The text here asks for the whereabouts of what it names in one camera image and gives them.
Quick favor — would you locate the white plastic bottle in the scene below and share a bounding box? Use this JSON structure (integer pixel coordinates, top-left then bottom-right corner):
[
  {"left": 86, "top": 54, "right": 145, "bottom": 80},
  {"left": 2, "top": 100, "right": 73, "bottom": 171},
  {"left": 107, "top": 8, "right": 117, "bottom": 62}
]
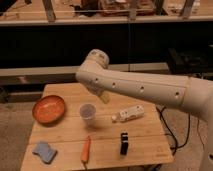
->
[{"left": 111, "top": 105, "right": 144, "bottom": 122}]

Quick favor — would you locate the blue sponge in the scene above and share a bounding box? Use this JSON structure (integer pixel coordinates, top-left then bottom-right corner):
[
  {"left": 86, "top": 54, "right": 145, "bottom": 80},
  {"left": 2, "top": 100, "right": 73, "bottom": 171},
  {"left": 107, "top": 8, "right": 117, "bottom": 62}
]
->
[{"left": 32, "top": 141, "right": 57, "bottom": 164}]

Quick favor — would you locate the wooden table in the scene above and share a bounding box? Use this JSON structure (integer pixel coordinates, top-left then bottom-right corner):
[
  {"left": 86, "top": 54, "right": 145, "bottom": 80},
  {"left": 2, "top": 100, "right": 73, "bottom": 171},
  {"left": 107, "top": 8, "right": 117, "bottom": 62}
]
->
[{"left": 21, "top": 83, "right": 173, "bottom": 171}]

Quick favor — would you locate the black power cable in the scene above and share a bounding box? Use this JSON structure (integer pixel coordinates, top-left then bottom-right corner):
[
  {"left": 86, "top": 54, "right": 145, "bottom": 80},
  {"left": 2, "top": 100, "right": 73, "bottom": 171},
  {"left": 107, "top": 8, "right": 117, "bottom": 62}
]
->
[{"left": 156, "top": 105, "right": 213, "bottom": 171}]

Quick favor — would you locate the orange carrot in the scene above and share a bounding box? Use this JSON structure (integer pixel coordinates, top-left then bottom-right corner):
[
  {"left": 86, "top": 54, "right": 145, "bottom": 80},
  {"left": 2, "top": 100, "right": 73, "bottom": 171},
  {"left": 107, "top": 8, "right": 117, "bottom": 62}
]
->
[{"left": 81, "top": 137, "right": 91, "bottom": 163}]

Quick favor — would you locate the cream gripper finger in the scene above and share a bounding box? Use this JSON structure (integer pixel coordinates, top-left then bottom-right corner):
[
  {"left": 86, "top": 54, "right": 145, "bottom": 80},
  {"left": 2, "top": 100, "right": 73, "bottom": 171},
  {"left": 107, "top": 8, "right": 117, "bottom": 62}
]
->
[{"left": 100, "top": 92, "right": 110, "bottom": 104}]

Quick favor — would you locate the black binder clip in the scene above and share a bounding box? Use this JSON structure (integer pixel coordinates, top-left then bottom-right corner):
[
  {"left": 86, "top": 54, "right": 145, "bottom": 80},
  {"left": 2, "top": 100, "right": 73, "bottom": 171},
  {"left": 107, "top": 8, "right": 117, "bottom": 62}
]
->
[{"left": 120, "top": 132, "right": 129, "bottom": 155}]

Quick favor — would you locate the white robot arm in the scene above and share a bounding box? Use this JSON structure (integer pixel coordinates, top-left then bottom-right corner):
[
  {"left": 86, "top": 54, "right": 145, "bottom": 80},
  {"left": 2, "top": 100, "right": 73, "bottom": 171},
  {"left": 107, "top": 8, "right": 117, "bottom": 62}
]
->
[{"left": 76, "top": 49, "right": 213, "bottom": 171}]

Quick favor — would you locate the orange ceramic bowl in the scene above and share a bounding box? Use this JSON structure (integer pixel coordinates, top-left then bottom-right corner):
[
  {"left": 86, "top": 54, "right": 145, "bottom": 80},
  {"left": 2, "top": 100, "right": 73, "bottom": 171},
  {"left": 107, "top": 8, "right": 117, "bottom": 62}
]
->
[{"left": 32, "top": 95, "right": 66, "bottom": 124}]

